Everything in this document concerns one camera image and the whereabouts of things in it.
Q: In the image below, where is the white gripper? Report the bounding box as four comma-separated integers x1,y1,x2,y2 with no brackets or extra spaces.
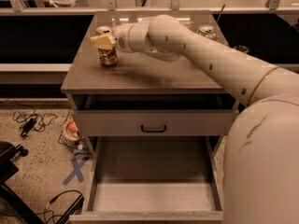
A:
90,23,134,52

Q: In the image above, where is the orange soda can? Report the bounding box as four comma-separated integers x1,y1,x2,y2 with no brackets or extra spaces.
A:
95,26,118,67

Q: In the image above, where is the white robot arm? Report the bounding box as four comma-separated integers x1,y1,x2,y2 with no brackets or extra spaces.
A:
93,15,299,224

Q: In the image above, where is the grey drawer cabinet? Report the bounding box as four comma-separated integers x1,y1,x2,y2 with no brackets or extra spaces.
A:
62,13,238,151

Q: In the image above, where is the green white soda can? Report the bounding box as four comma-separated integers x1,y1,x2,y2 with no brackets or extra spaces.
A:
197,25,216,40

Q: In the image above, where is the open lower drawer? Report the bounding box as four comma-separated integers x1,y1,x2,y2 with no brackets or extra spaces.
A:
69,137,222,224

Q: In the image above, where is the blue tape cross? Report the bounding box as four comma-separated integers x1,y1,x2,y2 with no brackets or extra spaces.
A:
63,157,89,185

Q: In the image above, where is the clear glass cup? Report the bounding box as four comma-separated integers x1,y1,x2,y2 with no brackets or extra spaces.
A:
234,45,249,54

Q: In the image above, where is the black office chair base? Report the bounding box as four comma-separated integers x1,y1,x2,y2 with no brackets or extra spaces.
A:
0,141,45,224

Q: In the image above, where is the closed drawer with black handle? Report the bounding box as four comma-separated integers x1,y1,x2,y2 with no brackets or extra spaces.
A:
72,110,238,136

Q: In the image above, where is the wire basket with items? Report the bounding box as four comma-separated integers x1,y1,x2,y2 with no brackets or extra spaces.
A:
58,112,90,156

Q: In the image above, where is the black power adapter with cable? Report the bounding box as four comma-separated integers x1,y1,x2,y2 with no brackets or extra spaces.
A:
12,105,58,138

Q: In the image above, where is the black cable bottom left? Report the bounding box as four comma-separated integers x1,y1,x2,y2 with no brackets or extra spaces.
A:
36,189,85,224

